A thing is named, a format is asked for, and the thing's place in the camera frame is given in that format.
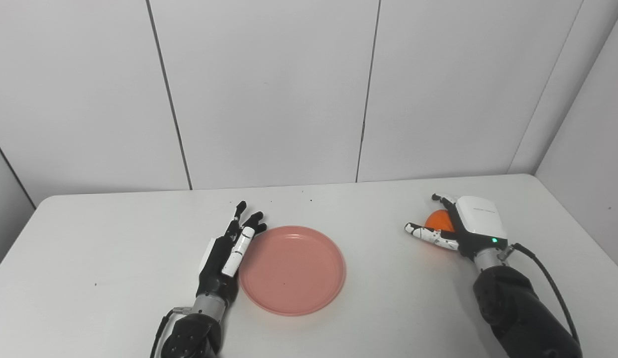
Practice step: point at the orange fruit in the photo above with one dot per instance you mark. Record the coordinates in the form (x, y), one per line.
(440, 220)

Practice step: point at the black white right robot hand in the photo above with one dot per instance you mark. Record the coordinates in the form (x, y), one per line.
(480, 221)

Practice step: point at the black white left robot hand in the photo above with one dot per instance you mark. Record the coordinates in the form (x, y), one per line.
(214, 278)

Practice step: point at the pink round plate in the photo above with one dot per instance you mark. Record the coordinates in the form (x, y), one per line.
(294, 271)

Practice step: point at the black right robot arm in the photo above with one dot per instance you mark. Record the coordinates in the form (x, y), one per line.
(518, 313)

